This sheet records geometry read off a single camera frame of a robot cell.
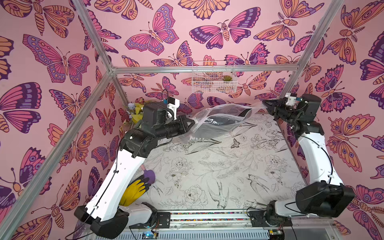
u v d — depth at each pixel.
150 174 0.90
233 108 0.66
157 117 0.43
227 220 0.75
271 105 0.65
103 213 0.36
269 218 0.68
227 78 0.92
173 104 0.54
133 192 0.81
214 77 0.95
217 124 0.64
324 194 0.38
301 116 0.55
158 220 0.73
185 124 0.54
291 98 0.67
